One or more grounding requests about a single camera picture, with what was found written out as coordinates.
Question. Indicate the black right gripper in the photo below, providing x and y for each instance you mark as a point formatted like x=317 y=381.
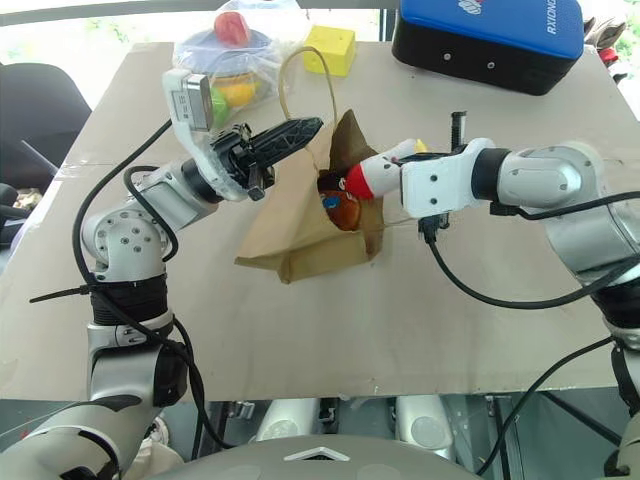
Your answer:
x=459 y=131

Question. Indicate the brown paper bag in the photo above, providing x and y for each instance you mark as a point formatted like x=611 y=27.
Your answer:
x=300 y=230

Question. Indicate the silver rounded shape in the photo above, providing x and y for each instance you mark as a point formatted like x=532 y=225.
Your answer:
x=287 y=417
x=425 y=425

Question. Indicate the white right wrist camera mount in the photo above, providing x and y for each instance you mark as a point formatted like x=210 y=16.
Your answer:
x=435 y=185

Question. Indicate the black chair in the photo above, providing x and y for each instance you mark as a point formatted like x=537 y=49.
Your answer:
x=40 y=115

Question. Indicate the yellow toy fruit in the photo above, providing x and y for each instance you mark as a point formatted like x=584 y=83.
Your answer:
x=240 y=93

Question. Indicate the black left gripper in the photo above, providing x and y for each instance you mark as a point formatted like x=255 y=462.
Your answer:
x=235 y=155

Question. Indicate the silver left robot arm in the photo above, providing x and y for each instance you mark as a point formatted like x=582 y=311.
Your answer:
x=125 y=240

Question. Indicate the red toy fruit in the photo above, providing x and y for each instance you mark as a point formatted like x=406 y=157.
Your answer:
x=232 y=27

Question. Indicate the silver robot torso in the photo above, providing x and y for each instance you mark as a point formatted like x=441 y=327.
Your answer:
x=310 y=470

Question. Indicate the green toy fruit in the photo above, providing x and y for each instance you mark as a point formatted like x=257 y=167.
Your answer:
x=220 y=105

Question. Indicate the yellow cheese-shaped block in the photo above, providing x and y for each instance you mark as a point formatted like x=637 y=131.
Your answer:
x=332 y=50

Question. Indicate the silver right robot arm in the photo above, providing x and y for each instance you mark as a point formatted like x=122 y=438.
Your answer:
x=575 y=220

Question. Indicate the brown and red clutter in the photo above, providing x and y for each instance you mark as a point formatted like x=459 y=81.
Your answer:
x=607 y=37

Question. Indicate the blue toy plate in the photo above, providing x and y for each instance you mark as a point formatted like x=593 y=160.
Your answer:
x=200 y=50

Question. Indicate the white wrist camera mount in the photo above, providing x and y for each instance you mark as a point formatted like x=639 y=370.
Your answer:
x=435 y=185
x=187 y=102

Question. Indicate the clear plastic bag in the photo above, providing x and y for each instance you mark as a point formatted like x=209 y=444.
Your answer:
x=282 y=30

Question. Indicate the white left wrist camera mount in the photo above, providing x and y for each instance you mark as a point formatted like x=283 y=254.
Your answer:
x=187 y=102

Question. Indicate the blue and black case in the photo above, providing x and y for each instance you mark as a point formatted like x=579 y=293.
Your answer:
x=490 y=35

